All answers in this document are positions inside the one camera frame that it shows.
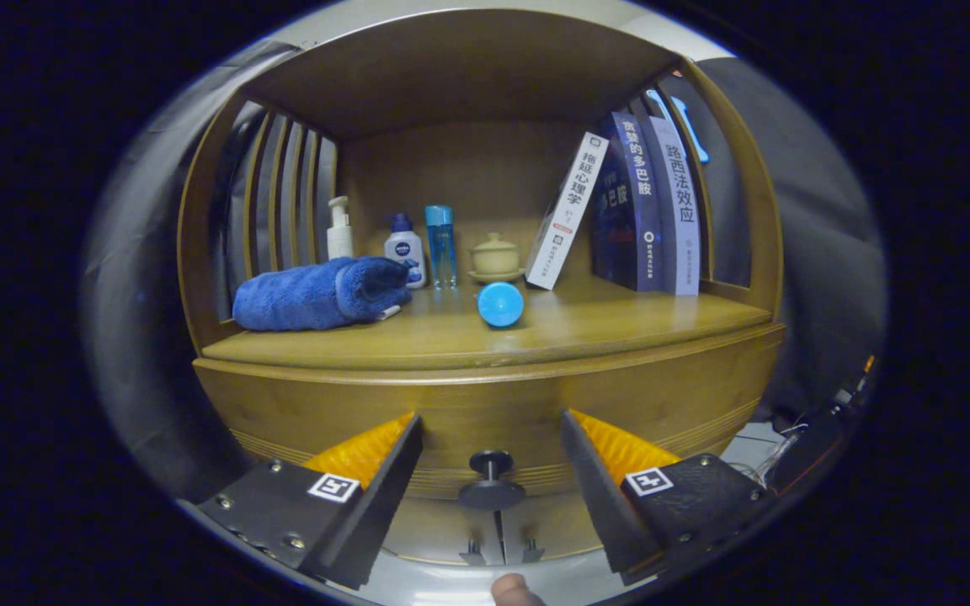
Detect wooden drawer with black knob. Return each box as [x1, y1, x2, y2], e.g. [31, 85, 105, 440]
[193, 324, 787, 511]

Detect wooden cabinet door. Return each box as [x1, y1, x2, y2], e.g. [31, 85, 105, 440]
[384, 497, 503, 566]
[498, 492, 612, 563]

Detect white book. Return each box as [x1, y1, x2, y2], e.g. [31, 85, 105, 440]
[525, 131, 610, 291]

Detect blue rolled towel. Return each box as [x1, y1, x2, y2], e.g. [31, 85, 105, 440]
[232, 257, 413, 332]

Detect clear blue bottle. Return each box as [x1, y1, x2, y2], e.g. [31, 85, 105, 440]
[425, 205, 458, 290]

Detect beige lidded tea cup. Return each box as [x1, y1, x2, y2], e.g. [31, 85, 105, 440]
[468, 232, 525, 284]

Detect dark blue book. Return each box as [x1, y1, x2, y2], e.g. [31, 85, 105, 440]
[590, 112, 663, 292]

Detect light blue tube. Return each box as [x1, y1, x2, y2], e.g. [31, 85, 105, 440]
[477, 281, 525, 328]

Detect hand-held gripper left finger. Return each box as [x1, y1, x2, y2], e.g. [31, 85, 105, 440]
[178, 412, 424, 592]

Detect white pump bottle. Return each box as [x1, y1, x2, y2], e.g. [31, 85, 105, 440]
[327, 196, 354, 262]

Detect wooden countertop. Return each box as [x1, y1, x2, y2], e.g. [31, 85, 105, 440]
[199, 269, 776, 371]

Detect pale grey-blue book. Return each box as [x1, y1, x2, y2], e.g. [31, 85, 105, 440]
[649, 116, 701, 296]

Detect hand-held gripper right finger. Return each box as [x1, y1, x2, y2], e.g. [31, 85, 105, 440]
[559, 409, 776, 587]

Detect wooden cabinet with shelf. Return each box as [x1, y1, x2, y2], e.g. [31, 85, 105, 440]
[176, 8, 787, 566]

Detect black backdrop cloth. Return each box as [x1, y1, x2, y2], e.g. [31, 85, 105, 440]
[81, 38, 886, 506]

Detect white bottle with blue cap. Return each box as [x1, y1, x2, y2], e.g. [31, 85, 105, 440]
[383, 213, 427, 290]

